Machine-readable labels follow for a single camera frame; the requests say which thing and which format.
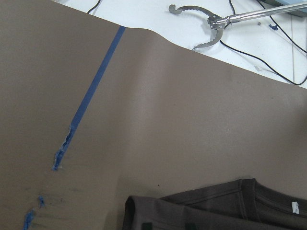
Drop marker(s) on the blue tape grid lines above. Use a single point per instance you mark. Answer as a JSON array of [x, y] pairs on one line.
[[30, 215]]

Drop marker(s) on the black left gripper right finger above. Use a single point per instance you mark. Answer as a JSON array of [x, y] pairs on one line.
[[190, 227]]

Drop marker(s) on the brown table cover mat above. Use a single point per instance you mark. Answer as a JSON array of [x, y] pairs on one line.
[[162, 120]]

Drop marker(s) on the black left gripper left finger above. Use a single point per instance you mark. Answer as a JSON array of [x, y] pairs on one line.
[[146, 226]]

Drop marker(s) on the dark brown t-shirt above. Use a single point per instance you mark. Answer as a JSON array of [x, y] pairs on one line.
[[243, 204]]

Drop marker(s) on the metal reacher grabber tool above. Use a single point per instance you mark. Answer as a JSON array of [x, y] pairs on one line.
[[218, 23]]

